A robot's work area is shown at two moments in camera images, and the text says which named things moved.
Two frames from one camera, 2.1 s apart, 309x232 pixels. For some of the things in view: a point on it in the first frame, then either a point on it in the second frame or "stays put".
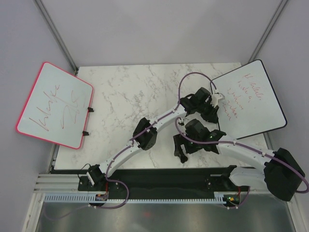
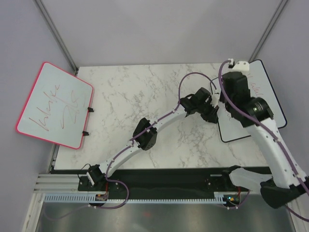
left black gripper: (211, 113) stays put
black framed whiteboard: (250, 106) stays put
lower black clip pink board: (85, 133) stays put
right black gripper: (179, 139) to (220, 100)
